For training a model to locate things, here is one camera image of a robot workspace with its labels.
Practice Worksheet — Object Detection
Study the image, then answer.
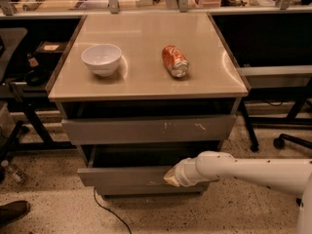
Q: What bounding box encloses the black floor cable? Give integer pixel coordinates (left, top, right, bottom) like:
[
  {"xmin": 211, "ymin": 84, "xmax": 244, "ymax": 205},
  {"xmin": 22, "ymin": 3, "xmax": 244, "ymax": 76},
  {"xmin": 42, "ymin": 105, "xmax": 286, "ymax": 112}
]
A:
[{"xmin": 93, "ymin": 187, "xmax": 134, "ymax": 234}]

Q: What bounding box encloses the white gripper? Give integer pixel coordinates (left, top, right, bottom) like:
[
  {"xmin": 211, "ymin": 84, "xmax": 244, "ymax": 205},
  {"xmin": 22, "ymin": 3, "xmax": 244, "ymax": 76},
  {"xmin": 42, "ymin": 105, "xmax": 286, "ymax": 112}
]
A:
[{"xmin": 164, "ymin": 158, "xmax": 201, "ymax": 187}]

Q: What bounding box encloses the grey bottom drawer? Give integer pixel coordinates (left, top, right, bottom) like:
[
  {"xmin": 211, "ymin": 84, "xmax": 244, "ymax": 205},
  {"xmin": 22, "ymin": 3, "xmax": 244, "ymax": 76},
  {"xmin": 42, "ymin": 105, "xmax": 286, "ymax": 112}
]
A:
[{"xmin": 96, "ymin": 182, "xmax": 209, "ymax": 196}]

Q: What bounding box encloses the grey drawer cabinet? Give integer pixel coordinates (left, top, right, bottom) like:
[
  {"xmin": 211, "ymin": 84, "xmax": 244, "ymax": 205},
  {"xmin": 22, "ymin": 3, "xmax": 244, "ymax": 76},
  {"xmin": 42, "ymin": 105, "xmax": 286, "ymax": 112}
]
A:
[{"xmin": 45, "ymin": 12, "xmax": 252, "ymax": 200}]

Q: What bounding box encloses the grey top drawer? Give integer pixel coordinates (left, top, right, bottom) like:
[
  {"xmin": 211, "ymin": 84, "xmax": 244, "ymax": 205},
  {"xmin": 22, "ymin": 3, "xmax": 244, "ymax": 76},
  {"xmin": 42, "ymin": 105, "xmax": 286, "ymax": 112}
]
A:
[{"xmin": 61, "ymin": 115, "xmax": 236, "ymax": 145}]

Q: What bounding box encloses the clear plastic bottle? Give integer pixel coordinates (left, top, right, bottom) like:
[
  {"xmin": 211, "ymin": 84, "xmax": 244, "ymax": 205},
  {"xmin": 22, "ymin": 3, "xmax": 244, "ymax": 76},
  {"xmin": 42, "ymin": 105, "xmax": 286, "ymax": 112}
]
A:
[{"xmin": 1, "ymin": 160, "xmax": 26, "ymax": 183}]

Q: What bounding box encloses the orange soda can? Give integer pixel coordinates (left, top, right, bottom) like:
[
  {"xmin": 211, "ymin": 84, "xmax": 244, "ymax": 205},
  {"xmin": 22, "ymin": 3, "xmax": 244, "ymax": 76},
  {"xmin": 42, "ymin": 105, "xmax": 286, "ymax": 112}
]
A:
[{"xmin": 162, "ymin": 45, "xmax": 189, "ymax": 78}]

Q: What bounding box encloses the dark shoe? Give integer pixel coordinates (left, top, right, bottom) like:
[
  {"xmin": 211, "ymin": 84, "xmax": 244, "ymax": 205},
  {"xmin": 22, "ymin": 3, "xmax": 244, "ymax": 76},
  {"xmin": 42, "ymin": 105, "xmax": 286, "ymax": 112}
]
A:
[{"xmin": 0, "ymin": 200, "xmax": 30, "ymax": 226}]

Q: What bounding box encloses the grey drawer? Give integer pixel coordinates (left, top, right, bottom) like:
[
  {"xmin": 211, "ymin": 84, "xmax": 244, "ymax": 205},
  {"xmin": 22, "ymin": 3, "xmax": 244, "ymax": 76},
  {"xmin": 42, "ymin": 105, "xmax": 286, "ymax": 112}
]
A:
[
  {"xmin": 78, "ymin": 141, "xmax": 217, "ymax": 194},
  {"xmin": 96, "ymin": 182, "xmax": 209, "ymax": 196},
  {"xmin": 61, "ymin": 115, "xmax": 236, "ymax": 145}
]

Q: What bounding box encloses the black office chair base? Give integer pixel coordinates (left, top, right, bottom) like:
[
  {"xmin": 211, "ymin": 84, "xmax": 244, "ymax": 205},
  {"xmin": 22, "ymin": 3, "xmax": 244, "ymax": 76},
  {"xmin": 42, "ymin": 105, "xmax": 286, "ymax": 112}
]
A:
[{"xmin": 273, "ymin": 134, "xmax": 312, "ymax": 149}]

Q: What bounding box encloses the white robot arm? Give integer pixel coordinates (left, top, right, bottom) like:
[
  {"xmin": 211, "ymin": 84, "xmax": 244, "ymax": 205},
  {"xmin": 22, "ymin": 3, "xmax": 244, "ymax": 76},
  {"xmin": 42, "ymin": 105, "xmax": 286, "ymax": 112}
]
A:
[{"xmin": 164, "ymin": 151, "xmax": 312, "ymax": 234}]

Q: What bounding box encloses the white bowl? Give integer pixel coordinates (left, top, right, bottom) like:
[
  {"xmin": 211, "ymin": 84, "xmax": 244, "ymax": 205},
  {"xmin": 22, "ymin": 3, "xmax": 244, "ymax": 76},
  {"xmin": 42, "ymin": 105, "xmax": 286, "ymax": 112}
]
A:
[{"xmin": 81, "ymin": 44, "xmax": 122, "ymax": 77}]

